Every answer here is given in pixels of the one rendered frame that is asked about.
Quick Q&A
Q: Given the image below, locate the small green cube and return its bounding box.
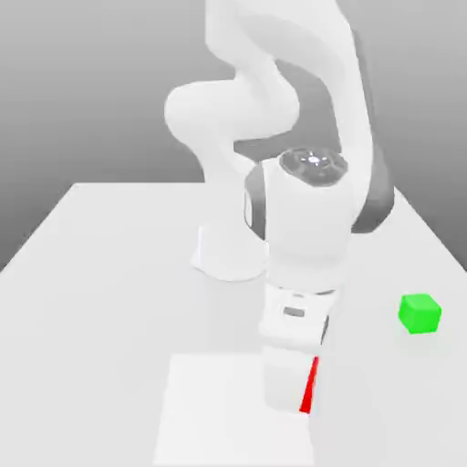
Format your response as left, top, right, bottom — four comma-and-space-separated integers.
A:
397, 292, 443, 336

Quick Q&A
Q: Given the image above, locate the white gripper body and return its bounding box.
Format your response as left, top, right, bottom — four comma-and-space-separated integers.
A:
262, 345, 317, 414

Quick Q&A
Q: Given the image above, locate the small red cube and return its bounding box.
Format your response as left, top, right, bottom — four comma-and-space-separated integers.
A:
298, 356, 320, 416

